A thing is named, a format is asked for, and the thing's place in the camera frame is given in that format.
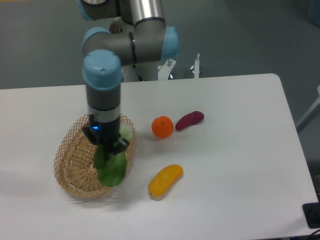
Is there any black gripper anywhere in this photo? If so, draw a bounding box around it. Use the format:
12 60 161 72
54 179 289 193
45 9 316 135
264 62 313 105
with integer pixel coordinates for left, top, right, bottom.
82 113 130 160

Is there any green bok choy vegetable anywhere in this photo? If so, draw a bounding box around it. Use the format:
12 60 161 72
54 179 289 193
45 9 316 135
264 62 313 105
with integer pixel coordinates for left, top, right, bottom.
93 122 133 187

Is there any woven wicker basket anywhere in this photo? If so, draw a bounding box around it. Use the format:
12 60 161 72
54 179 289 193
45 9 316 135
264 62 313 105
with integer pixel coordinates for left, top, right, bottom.
53 114 136 199

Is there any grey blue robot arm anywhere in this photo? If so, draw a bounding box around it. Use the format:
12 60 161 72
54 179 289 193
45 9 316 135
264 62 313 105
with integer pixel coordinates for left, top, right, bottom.
77 0 180 160

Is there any orange tangerine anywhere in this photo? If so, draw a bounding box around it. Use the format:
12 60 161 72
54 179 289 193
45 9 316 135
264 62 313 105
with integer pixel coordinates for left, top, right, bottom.
151 116 174 139

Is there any yellow mango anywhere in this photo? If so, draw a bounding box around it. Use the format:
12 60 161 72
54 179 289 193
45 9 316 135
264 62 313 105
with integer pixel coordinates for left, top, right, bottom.
148 164 184 198

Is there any purple sweet potato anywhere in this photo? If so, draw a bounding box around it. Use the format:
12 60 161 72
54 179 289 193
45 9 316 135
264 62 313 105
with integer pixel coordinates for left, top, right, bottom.
175 111 205 132

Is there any white table leg right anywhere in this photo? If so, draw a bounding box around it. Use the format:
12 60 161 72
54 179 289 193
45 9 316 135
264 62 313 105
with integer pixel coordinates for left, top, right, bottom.
295 86 320 134

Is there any black device at table edge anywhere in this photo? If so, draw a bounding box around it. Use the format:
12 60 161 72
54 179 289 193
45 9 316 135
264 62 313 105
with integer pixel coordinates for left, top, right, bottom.
302 202 320 229

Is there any black cable on pedestal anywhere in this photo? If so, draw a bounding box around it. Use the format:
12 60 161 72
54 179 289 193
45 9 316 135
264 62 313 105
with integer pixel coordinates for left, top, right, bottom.
131 64 145 82

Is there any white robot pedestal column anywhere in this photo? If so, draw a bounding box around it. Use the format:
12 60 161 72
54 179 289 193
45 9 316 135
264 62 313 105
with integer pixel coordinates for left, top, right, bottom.
109 17 161 83

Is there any white bracket with bolt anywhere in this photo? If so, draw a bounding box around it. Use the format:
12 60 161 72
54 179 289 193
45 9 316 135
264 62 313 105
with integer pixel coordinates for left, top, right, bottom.
189 53 201 79

